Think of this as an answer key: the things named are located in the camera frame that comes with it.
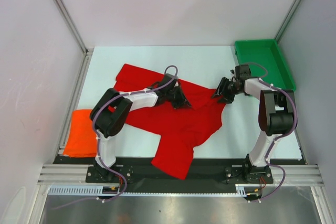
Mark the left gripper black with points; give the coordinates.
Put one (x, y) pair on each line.
(182, 102)

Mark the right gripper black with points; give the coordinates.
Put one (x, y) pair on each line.
(222, 87)

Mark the red t-shirt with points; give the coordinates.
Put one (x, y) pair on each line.
(181, 130)

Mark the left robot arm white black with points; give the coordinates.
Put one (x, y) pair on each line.
(110, 114)

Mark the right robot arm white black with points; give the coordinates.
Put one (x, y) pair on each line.
(277, 118)

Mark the green plastic tray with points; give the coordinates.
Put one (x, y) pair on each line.
(267, 61)

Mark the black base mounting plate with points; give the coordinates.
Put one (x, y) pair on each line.
(203, 175)

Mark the orange folded t-shirt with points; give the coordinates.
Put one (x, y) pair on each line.
(82, 138)

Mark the aluminium frame rail left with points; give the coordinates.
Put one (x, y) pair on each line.
(86, 53)

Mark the aluminium frame post right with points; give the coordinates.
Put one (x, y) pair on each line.
(289, 16)

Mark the aluminium front rail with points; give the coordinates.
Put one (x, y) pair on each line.
(75, 174)

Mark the white slotted cable duct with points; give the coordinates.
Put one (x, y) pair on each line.
(84, 190)

